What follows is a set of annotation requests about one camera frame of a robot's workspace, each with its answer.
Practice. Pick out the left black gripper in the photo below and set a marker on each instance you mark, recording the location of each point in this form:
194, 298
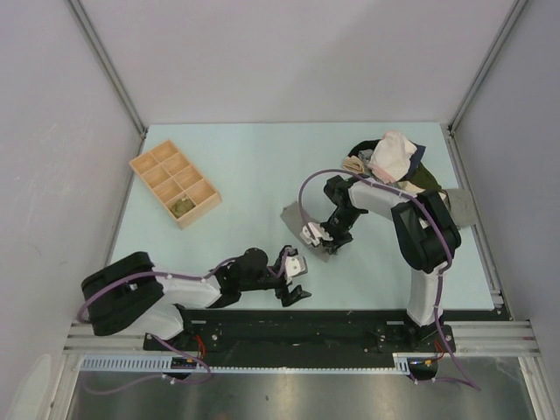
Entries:
287, 297

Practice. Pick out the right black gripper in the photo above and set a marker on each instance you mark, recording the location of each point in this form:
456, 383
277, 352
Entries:
338, 241

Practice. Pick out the grey underwear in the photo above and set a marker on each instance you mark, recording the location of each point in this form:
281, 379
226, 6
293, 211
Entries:
294, 217

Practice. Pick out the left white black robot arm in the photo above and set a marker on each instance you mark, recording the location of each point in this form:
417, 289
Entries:
132, 295

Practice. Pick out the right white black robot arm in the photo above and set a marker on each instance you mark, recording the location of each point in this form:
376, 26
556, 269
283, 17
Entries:
426, 234

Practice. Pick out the beige rolled garment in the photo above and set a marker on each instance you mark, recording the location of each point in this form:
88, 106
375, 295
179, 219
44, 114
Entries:
353, 164

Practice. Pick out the cream beige garment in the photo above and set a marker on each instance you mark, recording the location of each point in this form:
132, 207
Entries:
410, 188

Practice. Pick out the pink white garment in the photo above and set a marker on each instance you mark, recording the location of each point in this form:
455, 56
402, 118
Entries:
390, 160

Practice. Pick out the black garment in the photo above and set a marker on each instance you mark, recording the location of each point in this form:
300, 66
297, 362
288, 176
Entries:
363, 146

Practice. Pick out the dark olive garment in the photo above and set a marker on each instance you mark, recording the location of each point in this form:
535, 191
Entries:
424, 179

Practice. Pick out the navy blue garment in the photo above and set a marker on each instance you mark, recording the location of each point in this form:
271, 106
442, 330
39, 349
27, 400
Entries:
418, 154

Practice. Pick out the grey garment at table edge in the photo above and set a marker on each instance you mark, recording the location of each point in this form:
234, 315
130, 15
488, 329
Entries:
461, 207

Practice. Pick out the olive rolled garment in tray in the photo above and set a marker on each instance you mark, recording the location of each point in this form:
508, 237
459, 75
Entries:
181, 207

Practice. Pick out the wooden compartment tray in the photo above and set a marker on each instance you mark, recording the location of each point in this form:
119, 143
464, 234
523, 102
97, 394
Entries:
170, 175

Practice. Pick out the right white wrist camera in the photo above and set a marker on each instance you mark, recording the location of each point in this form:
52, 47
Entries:
312, 234

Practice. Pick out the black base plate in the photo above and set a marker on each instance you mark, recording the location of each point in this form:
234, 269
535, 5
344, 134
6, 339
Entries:
383, 332

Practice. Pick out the white slotted cable duct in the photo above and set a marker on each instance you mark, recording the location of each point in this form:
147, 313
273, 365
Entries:
389, 364

